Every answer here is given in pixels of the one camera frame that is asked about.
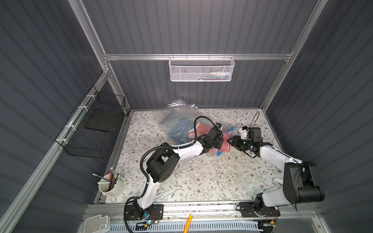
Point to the clear vacuum bag blue zipper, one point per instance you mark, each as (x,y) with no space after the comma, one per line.
(187,113)

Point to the aluminium corner frame post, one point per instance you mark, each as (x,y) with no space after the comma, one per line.
(294,52)

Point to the black wire wall basket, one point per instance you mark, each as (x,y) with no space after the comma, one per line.
(94,131)

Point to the white wire wall basket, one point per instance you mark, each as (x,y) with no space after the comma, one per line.
(204,69)

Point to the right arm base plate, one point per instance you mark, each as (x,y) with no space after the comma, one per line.
(253,209)

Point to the blue white striped garment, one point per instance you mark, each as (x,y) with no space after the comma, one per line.
(169,119)

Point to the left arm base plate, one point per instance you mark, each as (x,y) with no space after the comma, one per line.
(134,212)

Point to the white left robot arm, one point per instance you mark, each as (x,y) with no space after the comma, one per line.
(158,163)

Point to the red white striped tank top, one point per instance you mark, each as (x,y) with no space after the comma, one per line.
(202,129)

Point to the white plastic bracket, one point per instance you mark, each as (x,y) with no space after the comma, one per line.
(97,224)

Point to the orange pencil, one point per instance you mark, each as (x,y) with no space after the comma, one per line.
(188,223)

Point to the white pen cup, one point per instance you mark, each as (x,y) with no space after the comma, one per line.
(111,185)

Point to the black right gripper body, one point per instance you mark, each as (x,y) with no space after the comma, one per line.
(236,141)

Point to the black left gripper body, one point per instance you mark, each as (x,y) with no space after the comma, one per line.
(217,142)

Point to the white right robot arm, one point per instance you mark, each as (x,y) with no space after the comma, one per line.
(300,182)

